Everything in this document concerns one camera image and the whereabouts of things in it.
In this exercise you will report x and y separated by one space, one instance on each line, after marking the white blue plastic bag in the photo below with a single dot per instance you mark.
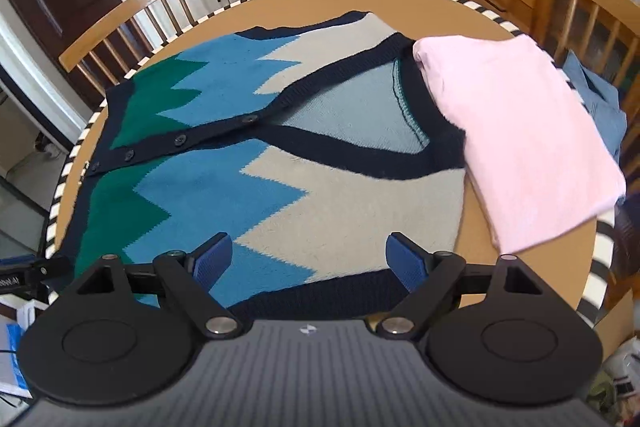
15 347

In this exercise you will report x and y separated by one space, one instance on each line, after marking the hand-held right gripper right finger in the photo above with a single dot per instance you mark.
405 262

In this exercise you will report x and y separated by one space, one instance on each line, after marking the folded pink garment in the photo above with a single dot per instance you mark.
520 132

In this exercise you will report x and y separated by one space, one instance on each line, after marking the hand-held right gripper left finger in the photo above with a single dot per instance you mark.
212 259

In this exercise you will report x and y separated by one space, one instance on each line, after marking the cardboard box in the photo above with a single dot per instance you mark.
617 322

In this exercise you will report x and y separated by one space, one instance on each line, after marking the blue green beige knit cardigan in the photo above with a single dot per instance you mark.
320 202

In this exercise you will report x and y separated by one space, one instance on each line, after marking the blue denim garment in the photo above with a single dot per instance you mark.
600 97

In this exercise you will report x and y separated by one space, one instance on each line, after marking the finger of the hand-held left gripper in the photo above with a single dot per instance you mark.
52 268

